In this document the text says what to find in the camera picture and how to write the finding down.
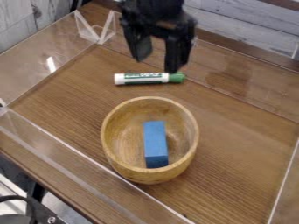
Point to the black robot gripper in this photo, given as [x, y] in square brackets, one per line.
[163, 19]

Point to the green and white marker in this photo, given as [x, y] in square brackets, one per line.
[147, 78]

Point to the brown wooden bowl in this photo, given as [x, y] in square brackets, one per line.
[122, 135]

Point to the blue rectangular block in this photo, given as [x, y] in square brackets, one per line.
[155, 144]

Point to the clear acrylic tray wall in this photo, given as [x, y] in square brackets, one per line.
[58, 90]

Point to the black metal table frame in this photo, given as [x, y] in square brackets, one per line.
[42, 214]

